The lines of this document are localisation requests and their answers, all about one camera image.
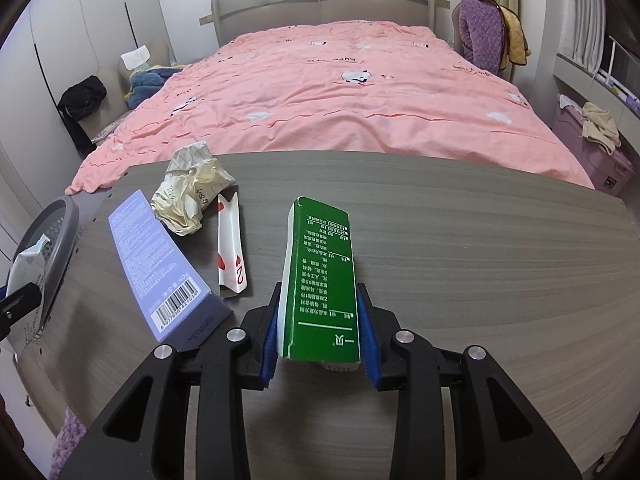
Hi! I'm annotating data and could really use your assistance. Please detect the beige cloth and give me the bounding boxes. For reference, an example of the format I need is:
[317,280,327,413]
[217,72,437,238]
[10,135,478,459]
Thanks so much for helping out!
[559,94,623,156]

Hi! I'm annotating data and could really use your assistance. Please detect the white metal rack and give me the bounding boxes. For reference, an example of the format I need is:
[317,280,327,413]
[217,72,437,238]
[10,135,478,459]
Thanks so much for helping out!
[595,35,640,111]

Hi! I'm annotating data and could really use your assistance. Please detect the purple fuzzy cloth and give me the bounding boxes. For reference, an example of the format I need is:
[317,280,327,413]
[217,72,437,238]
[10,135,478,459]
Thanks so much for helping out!
[50,407,93,480]

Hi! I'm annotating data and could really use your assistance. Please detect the black bag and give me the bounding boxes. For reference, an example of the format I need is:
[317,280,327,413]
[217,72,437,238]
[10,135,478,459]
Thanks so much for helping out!
[57,75,108,153]

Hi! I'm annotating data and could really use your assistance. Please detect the pink printed duvet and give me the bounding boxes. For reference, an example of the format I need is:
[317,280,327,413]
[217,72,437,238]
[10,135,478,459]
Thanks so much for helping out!
[65,20,596,196]

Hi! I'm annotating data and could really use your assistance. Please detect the green cardboard box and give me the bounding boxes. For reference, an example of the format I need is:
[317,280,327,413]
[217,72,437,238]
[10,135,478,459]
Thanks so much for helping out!
[276,196,362,373]

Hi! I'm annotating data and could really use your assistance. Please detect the grey window ledge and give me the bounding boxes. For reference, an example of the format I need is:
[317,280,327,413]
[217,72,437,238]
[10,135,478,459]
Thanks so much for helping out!
[552,52,640,161]

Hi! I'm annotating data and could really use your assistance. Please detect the purple cardboard box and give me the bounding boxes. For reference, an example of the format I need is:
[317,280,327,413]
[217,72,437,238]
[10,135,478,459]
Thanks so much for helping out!
[108,189,233,358]

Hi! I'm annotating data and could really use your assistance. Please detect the beige armchair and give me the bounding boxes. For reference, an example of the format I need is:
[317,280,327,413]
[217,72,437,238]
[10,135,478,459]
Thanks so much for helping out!
[92,40,173,146]

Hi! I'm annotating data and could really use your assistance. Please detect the white paper sheet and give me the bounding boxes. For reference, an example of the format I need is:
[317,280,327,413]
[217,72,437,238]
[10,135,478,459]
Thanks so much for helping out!
[121,46,151,72]

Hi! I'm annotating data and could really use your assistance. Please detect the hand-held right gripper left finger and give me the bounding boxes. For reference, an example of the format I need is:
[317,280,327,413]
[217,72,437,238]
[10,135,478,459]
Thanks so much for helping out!
[59,282,283,480]

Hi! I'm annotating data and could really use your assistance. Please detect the white wardrobe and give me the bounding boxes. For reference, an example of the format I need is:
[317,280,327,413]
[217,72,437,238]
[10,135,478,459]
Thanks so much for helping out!
[0,0,156,221]

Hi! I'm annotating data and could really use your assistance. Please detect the crumpled cream paper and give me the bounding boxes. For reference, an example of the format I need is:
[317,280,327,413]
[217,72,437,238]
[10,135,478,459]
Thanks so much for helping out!
[151,142,238,237]

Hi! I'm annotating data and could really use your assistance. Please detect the grey upholstered bed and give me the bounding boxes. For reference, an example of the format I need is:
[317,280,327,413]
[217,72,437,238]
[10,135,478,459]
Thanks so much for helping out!
[65,0,438,221]

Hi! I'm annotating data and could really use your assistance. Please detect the white sheer curtain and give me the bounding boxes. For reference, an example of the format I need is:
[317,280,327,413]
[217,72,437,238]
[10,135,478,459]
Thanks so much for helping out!
[557,0,608,73]

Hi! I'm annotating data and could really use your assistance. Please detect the pink storage box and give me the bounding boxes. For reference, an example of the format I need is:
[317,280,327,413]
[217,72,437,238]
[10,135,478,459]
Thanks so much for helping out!
[552,92,638,196]

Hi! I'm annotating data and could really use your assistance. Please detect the white and blue wipes packet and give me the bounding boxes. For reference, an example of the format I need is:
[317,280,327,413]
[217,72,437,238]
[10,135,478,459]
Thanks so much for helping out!
[10,241,53,291]

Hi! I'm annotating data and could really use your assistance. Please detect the white card pack red hearts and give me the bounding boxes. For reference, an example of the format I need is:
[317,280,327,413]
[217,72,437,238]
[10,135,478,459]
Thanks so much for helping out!
[217,192,249,299]

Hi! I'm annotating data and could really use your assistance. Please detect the grey perforated waste basket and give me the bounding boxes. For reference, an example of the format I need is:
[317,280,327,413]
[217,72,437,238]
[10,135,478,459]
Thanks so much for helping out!
[0,197,81,361]

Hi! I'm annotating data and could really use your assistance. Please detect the blue clothes pile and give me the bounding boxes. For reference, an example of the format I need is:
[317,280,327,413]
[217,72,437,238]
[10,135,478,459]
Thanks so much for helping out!
[125,65,183,108]

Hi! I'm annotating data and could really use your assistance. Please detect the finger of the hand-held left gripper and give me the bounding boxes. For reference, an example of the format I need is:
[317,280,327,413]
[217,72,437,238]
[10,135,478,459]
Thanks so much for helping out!
[0,282,42,343]

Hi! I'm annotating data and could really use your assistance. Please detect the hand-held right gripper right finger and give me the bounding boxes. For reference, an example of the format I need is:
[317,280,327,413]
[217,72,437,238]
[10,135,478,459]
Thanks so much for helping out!
[355,284,583,480]

